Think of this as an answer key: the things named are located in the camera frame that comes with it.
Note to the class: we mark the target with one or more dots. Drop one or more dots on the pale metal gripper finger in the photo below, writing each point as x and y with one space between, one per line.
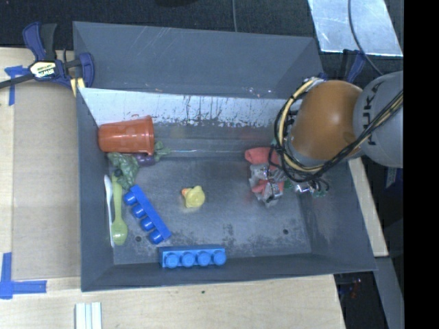
279 190
268 197

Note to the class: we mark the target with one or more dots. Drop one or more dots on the red soft toy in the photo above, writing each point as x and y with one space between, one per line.
258 155

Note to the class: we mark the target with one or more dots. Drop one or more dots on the grey metal bin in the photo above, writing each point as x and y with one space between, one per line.
219 197

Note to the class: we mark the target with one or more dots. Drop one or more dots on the yellow rubber duck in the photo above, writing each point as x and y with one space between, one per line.
195 197

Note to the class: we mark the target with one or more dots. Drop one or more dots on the blue studded toy brick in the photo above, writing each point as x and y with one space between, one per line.
193 257
147 214

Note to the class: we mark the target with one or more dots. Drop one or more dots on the purple toy grapes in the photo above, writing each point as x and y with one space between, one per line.
144 159

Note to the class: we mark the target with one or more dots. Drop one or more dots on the green leafy toy vegetable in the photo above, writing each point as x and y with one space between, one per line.
125 166

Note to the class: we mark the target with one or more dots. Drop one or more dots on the orange-red plastic cup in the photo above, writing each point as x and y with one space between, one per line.
125 135

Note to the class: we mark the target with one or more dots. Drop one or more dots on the green plastic spoon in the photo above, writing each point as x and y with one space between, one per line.
119 225

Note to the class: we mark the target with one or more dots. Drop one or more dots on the pale wood flat board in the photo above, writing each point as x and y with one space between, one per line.
44 183

